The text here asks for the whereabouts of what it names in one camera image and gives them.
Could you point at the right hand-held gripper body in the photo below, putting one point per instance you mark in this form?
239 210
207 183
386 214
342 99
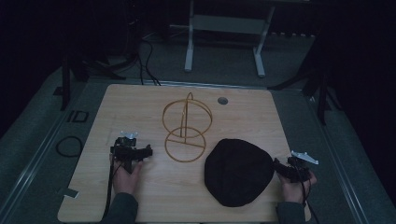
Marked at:
299 168

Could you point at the grey table grommet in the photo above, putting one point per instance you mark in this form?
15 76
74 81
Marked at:
222 100

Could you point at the person's right hand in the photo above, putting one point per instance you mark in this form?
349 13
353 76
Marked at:
294 189

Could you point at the white metal table frame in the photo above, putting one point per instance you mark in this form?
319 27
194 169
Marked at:
225 34

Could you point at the black tripod stand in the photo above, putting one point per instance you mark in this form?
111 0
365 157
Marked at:
314 84
82 67

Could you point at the person's left hand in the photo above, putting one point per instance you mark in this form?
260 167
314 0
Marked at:
125 180

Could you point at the black hat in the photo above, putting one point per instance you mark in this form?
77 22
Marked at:
238 172

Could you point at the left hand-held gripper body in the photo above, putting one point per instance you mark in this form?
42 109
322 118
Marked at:
126 149

